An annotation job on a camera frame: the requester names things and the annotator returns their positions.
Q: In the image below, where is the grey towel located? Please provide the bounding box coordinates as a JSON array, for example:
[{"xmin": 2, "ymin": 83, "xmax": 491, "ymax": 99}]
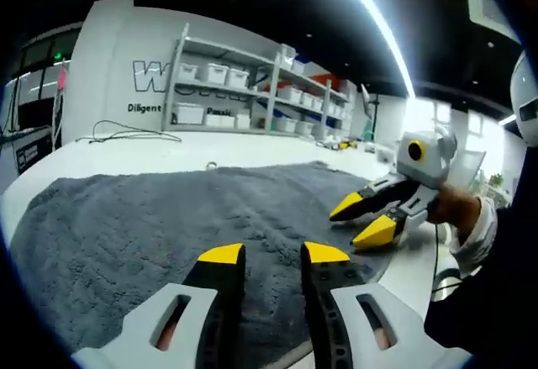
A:
[{"xmin": 8, "ymin": 160, "xmax": 395, "ymax": 369}]

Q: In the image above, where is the thin loose cable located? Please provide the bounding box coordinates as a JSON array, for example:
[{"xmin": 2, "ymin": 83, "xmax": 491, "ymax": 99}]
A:
[{"xmin": 87, "ymin": 119, "xmax": 185, "ymax": 145}]

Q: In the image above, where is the person's right hand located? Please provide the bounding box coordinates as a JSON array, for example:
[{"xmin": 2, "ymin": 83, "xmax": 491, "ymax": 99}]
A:
[{"xmin": 428, "ymin": 186, "xmax": 481, "ymax": 240}]

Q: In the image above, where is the white chest-worn device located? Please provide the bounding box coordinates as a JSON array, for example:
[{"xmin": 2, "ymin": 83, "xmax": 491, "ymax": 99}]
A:
[{"xmin": 509, "ymin": 49, "xmax": 538, "ymax": 148}]

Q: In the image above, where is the white office chair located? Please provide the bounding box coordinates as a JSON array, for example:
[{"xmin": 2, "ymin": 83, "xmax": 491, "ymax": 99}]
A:
[{"xmin": 430, "ymin": 267, "xmax": 464, "ymax": 302}]

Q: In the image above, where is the black pole stand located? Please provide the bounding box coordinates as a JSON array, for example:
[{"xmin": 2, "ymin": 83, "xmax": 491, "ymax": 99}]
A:
[{"xmin": 360, "ymin": 82, "xmax": 382, "ymax": 142}]

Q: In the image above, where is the white side desk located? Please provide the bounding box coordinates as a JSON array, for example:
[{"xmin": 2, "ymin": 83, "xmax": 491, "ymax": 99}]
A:
[{"xmin": 0, "ymin": 127, "xmax": 63, "ymax": 177}]

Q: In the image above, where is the long ceiling light strip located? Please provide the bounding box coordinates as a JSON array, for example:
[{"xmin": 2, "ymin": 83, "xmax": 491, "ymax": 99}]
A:
[{"xmin": 335, "ymin": 0, "xmax": 420, "ymax": 98}]

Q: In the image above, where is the grey metal shelving unit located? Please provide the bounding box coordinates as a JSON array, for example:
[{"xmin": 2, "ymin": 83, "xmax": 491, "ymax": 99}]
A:
[{"xmin": 161, "ymin": 23, "xmax": 359, "ymax": 140}]

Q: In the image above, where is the small black monitor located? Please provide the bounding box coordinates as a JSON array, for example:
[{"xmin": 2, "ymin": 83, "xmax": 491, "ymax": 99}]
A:
[{"xmin": 16, "ymin": 99, "xmax": 57, "ymax": 132}]

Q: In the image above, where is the ceiling air vent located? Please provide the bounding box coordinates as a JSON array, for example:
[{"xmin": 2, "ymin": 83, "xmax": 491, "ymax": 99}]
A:
[{"xmin": 457, "ymin": 0, "xmax": 523, "ymax": 43}]

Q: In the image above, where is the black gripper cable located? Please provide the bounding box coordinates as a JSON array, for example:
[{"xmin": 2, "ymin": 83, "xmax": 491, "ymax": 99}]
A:
[{"xmin": 432, "ymin": 223, "xmax": 464, "ymax": 291}]

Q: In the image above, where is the person's dark clothed torso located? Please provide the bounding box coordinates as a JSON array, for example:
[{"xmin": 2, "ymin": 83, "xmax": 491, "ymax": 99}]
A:
[{"xmin": 421, "ymin": 145, "xmax": 538, "ymax": 369}]

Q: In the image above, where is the clear plastic container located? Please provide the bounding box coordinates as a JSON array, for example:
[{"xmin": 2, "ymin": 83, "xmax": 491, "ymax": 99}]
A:
[{"xmin": 375, "ymin": 145, "xmax": 399, "ymax": 163}]

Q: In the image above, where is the white and yellow device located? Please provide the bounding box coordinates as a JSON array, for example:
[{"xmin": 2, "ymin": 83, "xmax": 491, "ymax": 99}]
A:
[{"xmin": 315, "ymin": 137, "xmax": 360, "ymax": 152}]

